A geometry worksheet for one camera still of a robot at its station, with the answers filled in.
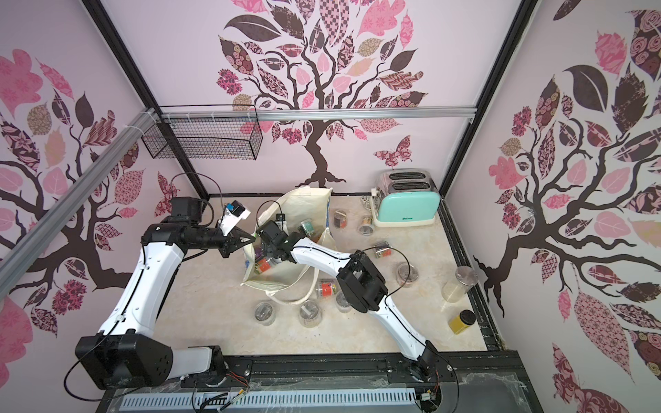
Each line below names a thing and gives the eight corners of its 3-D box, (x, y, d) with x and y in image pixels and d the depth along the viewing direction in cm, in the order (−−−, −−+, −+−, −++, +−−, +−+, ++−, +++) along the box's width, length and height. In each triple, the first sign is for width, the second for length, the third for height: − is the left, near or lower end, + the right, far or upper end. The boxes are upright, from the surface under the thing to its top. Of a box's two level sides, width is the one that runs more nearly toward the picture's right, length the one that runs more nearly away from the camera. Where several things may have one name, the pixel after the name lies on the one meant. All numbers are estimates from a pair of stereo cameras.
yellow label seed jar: (449, 334, 82) (460, 324, 75) (445, 320, 85) (456, 309, 77) (465, 334, 82) (479, 324, 75) (461, 320, 85) (473, 309, 77)
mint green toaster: (373, 228, 110) (378, 199, 96) (369, 198, 122) (373, 169, 108) (432, 228, 110) (445, 199, 96) (422, 198, 122) (433, 168, 108)
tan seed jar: (359, 236, 105) (360, 232, 103) (358, 221, 111) (359, 217, 108) (374, 236, 105) (374, 232, 103) (372, 221, 111) (373, 217, 108)
